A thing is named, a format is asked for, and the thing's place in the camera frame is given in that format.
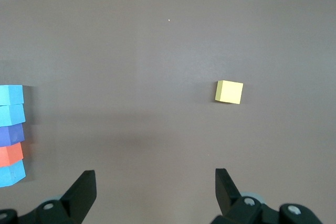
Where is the yellow foam cube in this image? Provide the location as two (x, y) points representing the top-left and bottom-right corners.
(215, 80), (244, 105)

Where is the orange foam cube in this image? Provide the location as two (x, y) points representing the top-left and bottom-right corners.
(0, 142), (25, 168)

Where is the purple foam cube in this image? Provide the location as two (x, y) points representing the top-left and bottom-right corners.
(0, 123), (26, 147)

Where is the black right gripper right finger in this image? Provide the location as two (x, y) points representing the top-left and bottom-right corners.
(211, 168), (322, 224)

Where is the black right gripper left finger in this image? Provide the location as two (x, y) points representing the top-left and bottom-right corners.
(0, 170), (97, 224)

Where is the light blue foam cube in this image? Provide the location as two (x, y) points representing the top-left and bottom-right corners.
(0, 159), (27, 188)
(0, 103), (27, 127)
(0, 84), (25, 105)

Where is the brown table mat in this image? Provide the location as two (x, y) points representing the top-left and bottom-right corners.
(0, 0), (336, 224)

